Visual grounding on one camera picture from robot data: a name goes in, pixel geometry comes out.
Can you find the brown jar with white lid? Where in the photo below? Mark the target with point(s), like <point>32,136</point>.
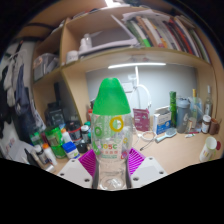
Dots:
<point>206,125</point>

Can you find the clear glass bottle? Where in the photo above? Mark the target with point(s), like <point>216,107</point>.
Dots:
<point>208,105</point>

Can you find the clear bottle with green cap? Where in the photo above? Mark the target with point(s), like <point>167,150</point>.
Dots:
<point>111,100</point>

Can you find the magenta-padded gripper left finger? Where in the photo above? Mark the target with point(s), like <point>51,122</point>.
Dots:
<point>81,166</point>

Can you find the black appliance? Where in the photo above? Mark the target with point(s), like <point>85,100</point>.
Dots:
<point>55,115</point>

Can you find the maroon pouch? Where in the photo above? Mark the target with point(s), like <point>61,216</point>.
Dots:
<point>141,119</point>

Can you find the light blue hairbrush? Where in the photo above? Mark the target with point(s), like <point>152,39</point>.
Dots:
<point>170,133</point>

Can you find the grey shaker bottle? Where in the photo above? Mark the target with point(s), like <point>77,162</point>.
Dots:
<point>182,116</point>

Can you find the white and blue box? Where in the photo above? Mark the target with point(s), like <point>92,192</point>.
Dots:
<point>162,121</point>

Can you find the white jar with blue lid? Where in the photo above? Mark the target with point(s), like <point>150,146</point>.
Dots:
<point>71,150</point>

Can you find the white cup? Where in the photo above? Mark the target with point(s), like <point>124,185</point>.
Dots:
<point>208,150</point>

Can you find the blue bottle with yellow cap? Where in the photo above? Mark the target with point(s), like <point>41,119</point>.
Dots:
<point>196,110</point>

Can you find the green jar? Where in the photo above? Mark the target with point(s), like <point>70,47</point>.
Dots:
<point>55,140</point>

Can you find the hanging clothes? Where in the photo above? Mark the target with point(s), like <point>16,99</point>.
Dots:
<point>18,90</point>

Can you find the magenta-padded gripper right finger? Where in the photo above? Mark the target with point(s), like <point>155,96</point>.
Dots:
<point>145,170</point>

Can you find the wooden shelf unit with books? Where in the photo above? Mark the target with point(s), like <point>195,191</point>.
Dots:
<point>83,63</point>

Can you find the white bottle with orange cap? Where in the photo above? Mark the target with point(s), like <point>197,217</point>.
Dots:
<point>50,155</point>

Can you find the white desk lamp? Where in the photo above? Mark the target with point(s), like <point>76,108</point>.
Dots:
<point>136,65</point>

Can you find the dark jar with red label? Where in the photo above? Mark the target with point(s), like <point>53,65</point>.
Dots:
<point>75,131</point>

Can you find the brown cup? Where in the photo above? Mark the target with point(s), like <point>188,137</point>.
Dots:
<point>215,126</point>

